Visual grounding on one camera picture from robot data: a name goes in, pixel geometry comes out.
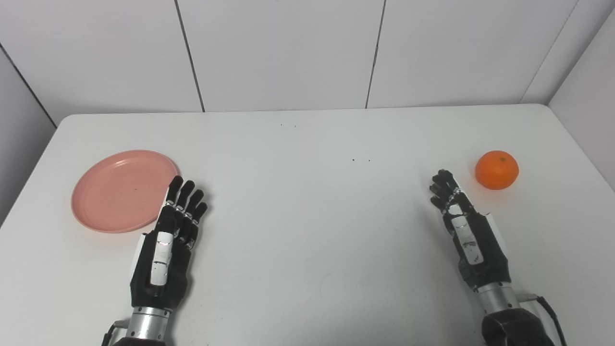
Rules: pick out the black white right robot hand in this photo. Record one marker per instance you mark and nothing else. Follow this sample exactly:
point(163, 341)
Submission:
point(473, 245)

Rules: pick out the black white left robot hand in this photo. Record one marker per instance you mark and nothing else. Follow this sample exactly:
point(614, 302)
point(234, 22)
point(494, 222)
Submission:
point(161, 259)

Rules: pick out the pink round plate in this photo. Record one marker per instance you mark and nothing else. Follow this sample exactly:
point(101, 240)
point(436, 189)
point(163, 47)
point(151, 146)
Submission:
point(120, 192)

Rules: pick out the orange fruit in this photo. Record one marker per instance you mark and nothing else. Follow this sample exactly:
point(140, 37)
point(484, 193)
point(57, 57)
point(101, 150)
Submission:
point(497, 170)

